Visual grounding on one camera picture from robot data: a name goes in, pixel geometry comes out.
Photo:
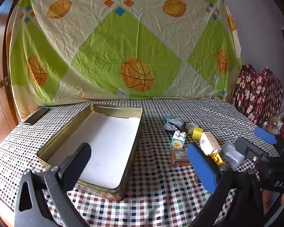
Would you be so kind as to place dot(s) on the person's right hand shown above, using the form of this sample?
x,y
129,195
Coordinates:
x,y
266,201

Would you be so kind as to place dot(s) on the blue bear print block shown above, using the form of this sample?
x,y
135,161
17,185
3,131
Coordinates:
x,y
170,118

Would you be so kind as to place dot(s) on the yellow toy block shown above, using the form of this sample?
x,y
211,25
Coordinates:
x,y
216,158

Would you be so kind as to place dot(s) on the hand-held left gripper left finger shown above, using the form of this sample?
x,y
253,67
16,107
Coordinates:
x,y
80,160

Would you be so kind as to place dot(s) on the yellow cube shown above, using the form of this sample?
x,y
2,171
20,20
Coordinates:
x,y
197,134

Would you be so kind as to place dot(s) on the white box with cork side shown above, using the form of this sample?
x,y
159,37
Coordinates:
x,y
209,141

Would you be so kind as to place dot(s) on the purple grey crystal stone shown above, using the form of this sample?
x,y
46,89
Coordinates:
x,y
176,124

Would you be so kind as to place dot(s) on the white cube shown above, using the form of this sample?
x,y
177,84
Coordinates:
x,y
190,125

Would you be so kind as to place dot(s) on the basketball print bedsheet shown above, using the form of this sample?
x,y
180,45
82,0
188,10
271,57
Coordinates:
x,y
132,40

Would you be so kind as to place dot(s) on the white studded building block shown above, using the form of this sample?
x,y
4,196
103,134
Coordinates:
x,y
177,143

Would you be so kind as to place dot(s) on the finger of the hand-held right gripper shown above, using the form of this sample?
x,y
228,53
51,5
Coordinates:
x,y
250,150
265,134

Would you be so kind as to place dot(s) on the brown wooden door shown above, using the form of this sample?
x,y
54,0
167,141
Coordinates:
x,y
0,113

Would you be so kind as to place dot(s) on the red patterned cloth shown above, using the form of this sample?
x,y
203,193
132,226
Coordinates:
x,y
258,92

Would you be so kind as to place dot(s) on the clear plastic box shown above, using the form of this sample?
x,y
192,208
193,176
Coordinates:
x,y
232,156

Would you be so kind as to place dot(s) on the clear plastic bag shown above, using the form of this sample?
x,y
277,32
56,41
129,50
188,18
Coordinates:
x,y
275,119

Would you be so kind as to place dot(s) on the black smartphone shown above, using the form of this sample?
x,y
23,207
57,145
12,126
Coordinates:
x,y
36,115

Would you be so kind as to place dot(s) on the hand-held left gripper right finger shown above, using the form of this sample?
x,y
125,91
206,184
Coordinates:
x,y
201,165

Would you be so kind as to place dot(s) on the gold tin box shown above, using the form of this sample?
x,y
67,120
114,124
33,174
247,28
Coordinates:
x,y
104,146

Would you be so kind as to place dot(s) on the checkered tablecloth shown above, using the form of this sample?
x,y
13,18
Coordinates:
x,y
156,194

